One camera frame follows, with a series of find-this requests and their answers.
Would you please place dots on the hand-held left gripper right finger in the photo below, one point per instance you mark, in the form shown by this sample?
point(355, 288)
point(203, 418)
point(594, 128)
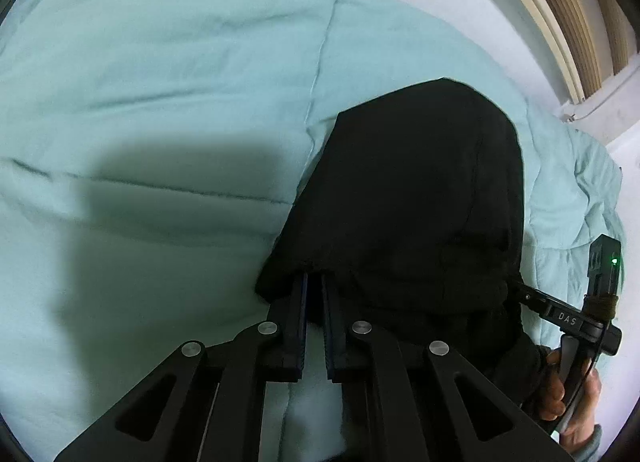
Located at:
point(327, 337)

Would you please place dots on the black hooded jacket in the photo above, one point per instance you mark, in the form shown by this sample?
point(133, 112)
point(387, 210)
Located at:
point(410, 192)

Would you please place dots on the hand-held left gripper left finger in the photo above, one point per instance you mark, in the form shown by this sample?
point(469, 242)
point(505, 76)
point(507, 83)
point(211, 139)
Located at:
point(301, 332)

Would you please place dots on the person's right forearm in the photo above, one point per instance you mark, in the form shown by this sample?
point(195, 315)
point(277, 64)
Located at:
point(590, 448)

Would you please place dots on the person's right hand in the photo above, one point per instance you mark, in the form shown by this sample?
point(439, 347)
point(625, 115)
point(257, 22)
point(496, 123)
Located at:
point(552, 392)

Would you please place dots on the wooden slatted headboard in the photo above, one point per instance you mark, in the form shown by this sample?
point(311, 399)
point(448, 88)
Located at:
point(575, 1)

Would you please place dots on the teal quilted blanket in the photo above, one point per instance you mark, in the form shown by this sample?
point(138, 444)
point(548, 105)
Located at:
point(150, 91)

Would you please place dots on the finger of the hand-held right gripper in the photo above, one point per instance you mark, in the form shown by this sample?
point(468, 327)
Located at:
point(530, 298)

